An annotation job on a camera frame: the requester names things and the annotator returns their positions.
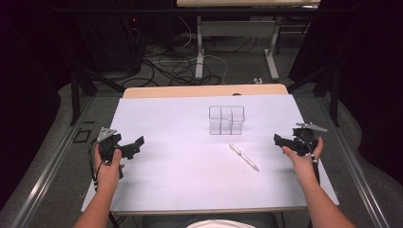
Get black computer tower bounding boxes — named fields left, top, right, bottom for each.
left=93, top=13, right=144, bottom=74

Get grey metal floor rail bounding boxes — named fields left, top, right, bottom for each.
left=317, top=96, right=392, bottom=228
left=10, top=96, right=97, bottom=228

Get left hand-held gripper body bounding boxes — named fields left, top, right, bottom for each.
left=96, top=126, right=128, bottom=163

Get white metal-legged desk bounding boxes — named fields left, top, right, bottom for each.
left=176, top=0, right=321, bottom=82

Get person's left hand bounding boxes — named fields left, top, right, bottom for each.
left=93, top=143, right=125, bottom=192

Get white table cover sheet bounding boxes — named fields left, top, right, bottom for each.
left=80, top=94, right=340, bottom=213

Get silver pen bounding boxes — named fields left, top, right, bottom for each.
left=228, top=142, right=260, bottom=173

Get tangle of floor cables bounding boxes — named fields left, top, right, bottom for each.
left=122, top=15, right=259, bottom=88

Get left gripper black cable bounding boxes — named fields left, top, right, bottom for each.
left=88, top=138, right=121, bottom=228

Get black horizontal bar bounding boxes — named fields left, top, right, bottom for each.
left=53, top=7, right=353, bottom=15

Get person's right hand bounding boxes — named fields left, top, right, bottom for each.
left=281, top=136, right=324, bottom=183

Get black metal frame stand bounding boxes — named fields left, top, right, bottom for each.
left=69, top=61, right=126, bottom=126
left=286, top=65, right=342, bottom=127

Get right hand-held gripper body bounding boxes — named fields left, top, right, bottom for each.
left=292, top=122, right=329, bottom=157

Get person's white shirt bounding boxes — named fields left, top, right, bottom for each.
left=185, top=219, right=257, bottom=228

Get clear plastic organizer box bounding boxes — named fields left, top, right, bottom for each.
left=208, top=104, right=246, bottom=136

